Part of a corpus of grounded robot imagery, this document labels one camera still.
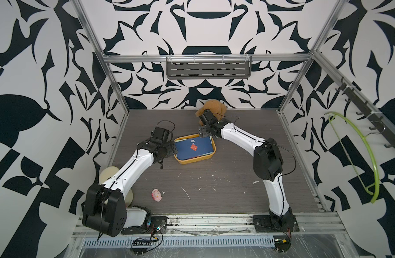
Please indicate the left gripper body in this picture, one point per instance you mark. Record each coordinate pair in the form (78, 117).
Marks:
(168, 150)

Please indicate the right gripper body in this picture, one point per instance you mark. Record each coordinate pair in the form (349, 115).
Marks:
(205, 129)

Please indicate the dark blue envelope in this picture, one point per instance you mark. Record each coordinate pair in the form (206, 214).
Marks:
(193, 147)

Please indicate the yellow plastic storage box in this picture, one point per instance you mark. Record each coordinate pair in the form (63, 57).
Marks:
(197, 159)

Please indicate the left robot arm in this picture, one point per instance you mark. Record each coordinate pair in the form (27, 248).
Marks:
(105, 209)

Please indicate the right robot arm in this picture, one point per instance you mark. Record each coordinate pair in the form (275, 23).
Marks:
(267, 165)

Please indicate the brown plush dog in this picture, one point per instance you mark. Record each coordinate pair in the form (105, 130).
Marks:
(217, 108)

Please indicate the small pink toy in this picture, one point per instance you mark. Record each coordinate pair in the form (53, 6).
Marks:
(156, 195)

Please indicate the cream plastic container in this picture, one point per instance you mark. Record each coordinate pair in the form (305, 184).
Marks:
(108, 173)

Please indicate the green plastic hanger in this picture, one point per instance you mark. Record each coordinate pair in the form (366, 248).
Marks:
(354, 152)

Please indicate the grey metal wall shelf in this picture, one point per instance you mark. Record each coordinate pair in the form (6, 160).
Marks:
(204, 67)

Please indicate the black wall hook rail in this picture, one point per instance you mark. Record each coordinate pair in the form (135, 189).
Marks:
(380, 123)

